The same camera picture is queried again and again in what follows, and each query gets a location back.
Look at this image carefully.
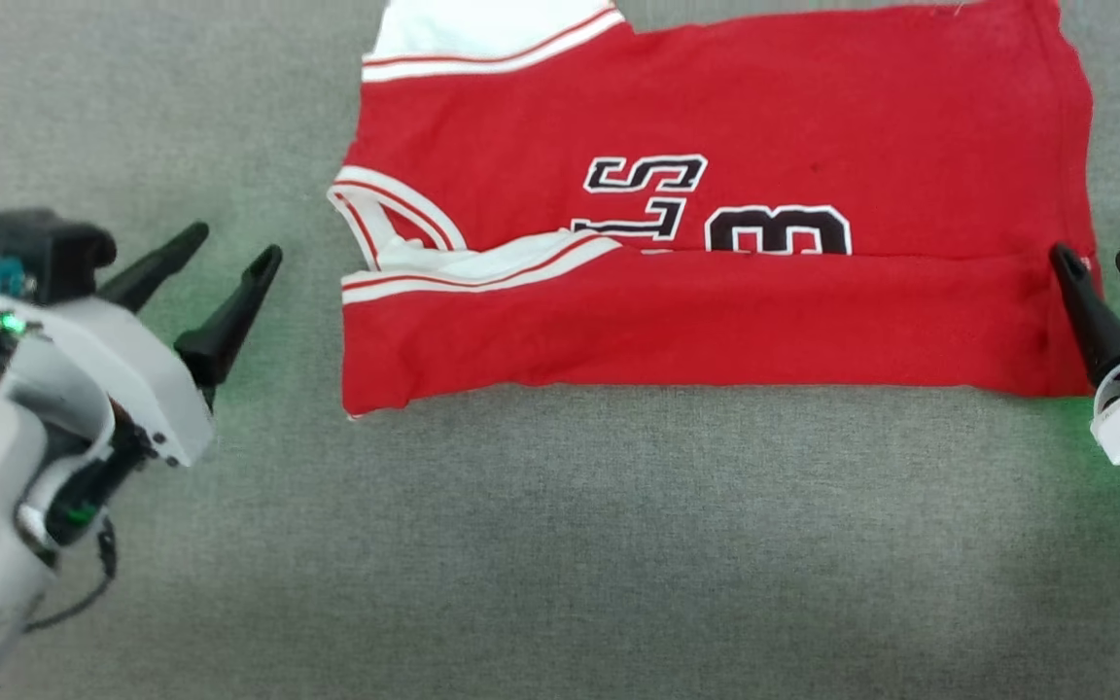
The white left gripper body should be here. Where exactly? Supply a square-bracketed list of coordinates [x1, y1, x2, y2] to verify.
[0, 296, 218, 547]

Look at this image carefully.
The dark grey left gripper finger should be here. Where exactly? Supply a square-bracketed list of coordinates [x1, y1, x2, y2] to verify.
[173, 244, 285, 411]
[97, 221, 212, 315]

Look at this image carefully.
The red and white basketball jersey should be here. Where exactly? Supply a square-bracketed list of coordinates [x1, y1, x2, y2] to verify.
[327, 0, 1102, 420]

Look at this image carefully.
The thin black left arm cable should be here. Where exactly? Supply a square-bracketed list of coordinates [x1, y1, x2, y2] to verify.
[23, 513, 120, 635]

